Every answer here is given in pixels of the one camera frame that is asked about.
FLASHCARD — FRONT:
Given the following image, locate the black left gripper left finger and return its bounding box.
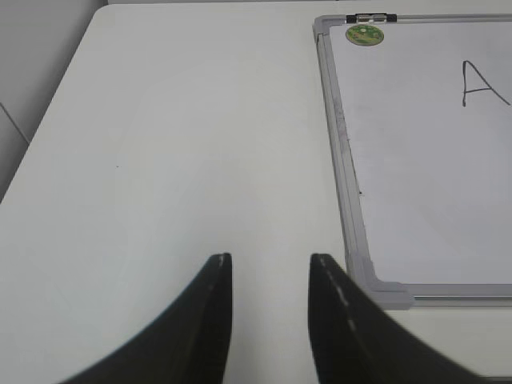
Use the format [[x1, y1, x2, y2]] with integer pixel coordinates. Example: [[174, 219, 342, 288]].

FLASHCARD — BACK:
[[67, 253, 233, 383]]

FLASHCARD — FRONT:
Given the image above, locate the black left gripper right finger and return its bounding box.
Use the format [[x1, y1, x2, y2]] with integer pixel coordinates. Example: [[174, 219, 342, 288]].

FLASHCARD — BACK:
[[308, 254, 486, 383]]

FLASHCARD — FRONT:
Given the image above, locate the round green magnet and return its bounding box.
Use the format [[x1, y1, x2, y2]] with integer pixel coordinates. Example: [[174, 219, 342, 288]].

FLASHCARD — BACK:
[[346, 25, 384, 46]]

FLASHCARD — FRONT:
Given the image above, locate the white board with aluminium frame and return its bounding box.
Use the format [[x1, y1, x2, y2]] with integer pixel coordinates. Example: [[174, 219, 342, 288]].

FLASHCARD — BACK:
[[314, 14, 511, 310]]

